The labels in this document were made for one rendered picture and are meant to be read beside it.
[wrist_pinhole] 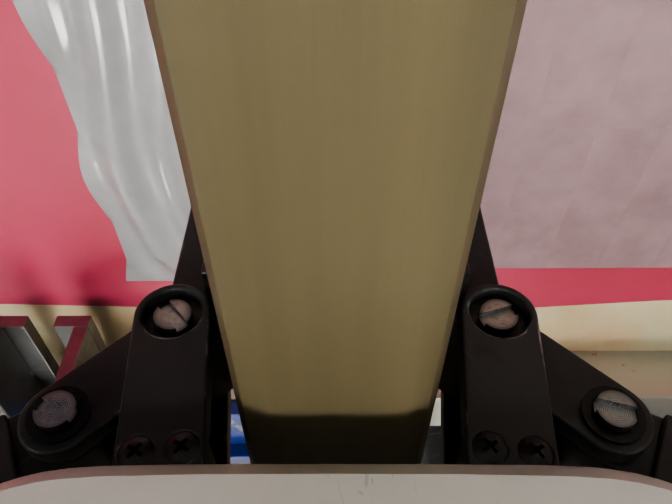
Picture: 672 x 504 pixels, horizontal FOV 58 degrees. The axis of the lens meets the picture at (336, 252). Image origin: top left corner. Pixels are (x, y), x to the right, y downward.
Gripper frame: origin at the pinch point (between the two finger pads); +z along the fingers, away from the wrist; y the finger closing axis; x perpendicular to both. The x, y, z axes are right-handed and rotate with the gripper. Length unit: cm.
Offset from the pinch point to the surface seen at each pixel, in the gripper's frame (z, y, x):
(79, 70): 13.7, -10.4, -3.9
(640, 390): 11.4, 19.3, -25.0
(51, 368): 11.3, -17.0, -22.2
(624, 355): 14.0, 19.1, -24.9
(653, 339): 14.4, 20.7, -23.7
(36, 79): 14.0, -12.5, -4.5
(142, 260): 13.9, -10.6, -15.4
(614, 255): 14.3, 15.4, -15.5
